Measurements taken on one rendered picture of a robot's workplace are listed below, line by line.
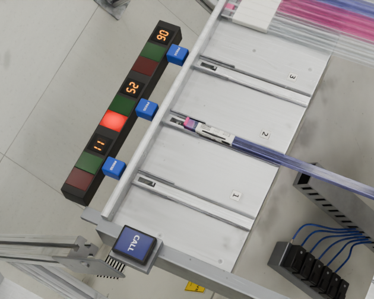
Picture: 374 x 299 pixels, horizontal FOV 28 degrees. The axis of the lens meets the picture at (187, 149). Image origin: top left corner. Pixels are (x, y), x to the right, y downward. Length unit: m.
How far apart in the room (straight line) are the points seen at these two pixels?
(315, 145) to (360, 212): 0.16
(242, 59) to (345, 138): 0.41
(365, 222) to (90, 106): 0.78
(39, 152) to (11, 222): 0.18
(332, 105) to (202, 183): 0.50
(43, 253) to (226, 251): 0.33
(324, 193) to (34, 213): 0.73
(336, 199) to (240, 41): 0.39
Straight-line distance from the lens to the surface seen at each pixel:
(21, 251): 1.33
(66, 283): 1.52
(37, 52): 1.87
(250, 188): 1.09
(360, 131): 1.57
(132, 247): 1.03
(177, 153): 1.12
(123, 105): 1.19
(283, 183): 1.42
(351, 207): 1.47
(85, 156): 1.16
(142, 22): 2.03
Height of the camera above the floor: 1.69
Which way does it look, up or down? 56 degrees down
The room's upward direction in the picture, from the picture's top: 81 degrees clockwise
